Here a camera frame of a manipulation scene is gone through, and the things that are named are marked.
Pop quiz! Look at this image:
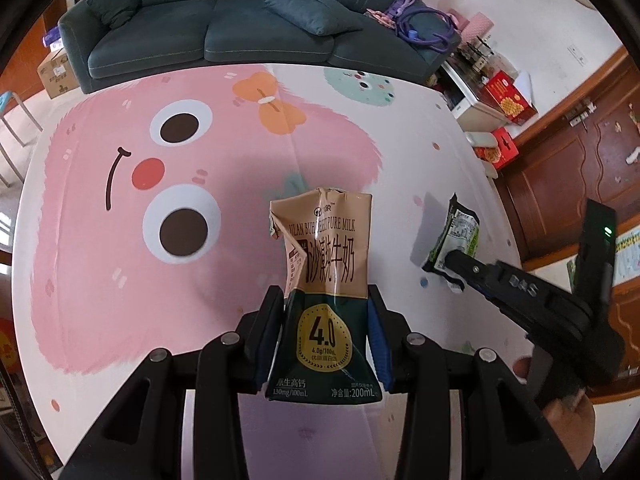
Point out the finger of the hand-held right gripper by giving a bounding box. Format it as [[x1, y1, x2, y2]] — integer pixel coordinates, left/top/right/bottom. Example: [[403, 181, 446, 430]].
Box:
[[466, 283, 536, 335], [445, 248, 539, 301]]

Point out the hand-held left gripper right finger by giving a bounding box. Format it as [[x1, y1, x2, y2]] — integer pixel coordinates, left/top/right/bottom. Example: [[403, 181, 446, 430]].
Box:
[[367, 284, 586, 480]]

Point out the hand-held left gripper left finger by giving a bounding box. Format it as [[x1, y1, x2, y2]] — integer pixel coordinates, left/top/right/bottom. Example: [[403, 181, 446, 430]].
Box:
[[57, 285, 286, 480]]

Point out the green snack packet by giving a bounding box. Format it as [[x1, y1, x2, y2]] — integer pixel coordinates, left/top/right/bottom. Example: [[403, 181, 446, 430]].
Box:
[[421, 194, 481, 294]]

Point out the person's right hand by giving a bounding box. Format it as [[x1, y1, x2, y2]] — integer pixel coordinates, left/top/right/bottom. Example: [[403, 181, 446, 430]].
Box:
[[512, 356, 599, 470]]

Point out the small red gift box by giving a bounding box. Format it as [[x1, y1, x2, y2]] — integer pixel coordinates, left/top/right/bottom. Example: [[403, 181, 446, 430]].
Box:
[[475, 127, 519, 169]]

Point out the wooden door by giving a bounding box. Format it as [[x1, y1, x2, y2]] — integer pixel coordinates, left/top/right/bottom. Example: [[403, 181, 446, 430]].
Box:
[[495, 45, 640, 272]]

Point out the cartoon printed tablecloth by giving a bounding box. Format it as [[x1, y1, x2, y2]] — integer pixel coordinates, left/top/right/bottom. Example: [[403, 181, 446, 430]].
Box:
[[10, 62, 532, 480]]

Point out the white low cabinet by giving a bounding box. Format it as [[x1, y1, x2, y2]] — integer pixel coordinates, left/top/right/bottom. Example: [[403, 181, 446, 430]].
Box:
[[440, 57, 506, 134]]

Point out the large red gift box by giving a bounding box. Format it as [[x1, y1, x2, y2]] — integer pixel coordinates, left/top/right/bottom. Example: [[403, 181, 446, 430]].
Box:
[[482, 71, 539, 125]]

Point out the cluster of small jars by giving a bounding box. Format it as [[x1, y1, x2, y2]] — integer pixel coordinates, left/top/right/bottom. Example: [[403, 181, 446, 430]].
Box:
[[460, 37, 516, 79]]

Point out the pink paper bag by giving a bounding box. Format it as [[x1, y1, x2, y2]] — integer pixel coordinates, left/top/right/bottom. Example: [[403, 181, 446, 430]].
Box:
[[457, 11, 494, 44]]

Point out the purple backpack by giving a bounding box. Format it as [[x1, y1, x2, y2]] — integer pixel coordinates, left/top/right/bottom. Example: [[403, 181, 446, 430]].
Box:
[[395, 0, 464, 54]]

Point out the large dark blue cushion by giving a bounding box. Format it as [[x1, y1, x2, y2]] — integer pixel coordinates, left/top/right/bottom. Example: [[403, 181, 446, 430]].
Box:
[[260, 0, 365, 37]]

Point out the dark blue sofa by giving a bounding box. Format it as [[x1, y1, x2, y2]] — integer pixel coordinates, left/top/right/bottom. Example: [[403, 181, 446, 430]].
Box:
[[59, 0, 464, 95]]

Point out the brown cardboard box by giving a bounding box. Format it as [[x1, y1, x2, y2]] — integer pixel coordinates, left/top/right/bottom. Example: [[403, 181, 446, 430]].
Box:
[[37, 47, 81, 100]]

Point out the blue round stool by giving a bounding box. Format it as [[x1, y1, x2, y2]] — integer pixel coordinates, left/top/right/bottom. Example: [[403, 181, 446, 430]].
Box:
[[0, 90, 44, 187]]

